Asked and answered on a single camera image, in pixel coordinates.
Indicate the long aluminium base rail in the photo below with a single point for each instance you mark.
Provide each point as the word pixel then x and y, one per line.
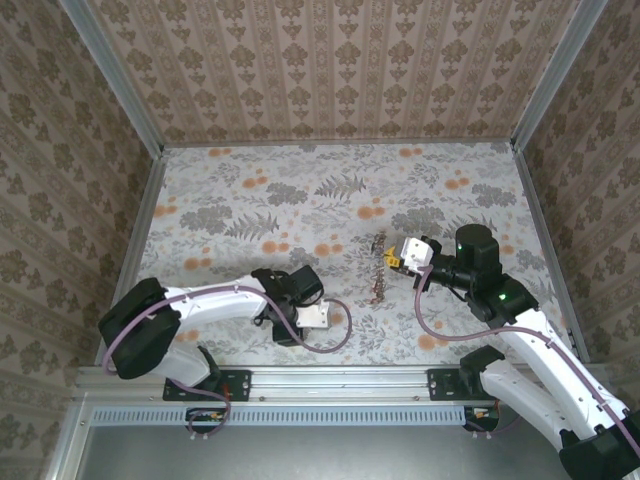
pixel 340 382

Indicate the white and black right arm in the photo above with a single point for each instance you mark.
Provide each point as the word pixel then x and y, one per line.
pixel 540 350

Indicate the aluminium side rail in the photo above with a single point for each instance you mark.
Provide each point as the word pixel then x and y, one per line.
pixel 148 200
pixel 542 225

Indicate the large grey keyring with keys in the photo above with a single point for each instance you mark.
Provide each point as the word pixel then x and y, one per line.
pixel 379 280

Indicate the thin aluminium wall rail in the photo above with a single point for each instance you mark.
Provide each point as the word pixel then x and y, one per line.
pixel 340 143

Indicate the grey metal panel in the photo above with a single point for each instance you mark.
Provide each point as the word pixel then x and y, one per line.
pixel 325 455

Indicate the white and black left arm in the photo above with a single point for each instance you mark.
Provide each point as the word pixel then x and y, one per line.
pixel 215 302

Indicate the aluminium corner post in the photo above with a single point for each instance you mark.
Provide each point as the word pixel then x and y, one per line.
pixel 554 75
pixel 122 85

